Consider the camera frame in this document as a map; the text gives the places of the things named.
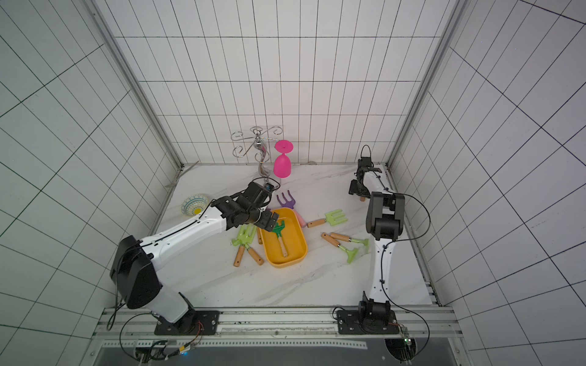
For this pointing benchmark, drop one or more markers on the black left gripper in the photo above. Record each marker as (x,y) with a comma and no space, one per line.
(267,215)

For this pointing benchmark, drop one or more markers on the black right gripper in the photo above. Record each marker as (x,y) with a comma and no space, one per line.
(359,184)

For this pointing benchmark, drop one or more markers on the dark green rake wooden handle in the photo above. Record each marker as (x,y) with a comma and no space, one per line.
(278,228)

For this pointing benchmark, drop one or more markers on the light green fork rake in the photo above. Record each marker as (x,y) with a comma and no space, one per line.
(351,253)

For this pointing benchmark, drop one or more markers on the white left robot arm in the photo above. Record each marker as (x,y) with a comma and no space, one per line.
(137,262)

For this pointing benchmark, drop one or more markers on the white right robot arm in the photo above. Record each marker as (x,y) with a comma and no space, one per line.
(385,223)

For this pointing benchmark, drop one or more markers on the purple rake near stand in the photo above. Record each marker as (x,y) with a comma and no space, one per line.
(286,202)

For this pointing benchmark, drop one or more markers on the yellow storage box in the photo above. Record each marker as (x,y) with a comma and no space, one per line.
(293,236)

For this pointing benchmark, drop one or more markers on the blue yellow patterned bowl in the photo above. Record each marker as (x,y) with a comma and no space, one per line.
(194,205)

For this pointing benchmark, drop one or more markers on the chrome cup holder stand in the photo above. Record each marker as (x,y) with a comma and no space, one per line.
(260,141)

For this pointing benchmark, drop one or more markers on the pink plastic goblet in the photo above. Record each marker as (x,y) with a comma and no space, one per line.
(282,165)

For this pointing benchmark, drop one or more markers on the light green spade wooden handle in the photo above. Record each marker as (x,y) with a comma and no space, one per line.
(332,218)

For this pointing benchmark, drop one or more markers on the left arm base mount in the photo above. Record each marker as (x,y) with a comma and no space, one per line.
(193,323)

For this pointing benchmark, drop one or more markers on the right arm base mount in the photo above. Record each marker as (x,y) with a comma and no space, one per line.
(369,318)

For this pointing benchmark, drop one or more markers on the aluminium front rail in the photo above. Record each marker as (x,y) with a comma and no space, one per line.
(272,326)

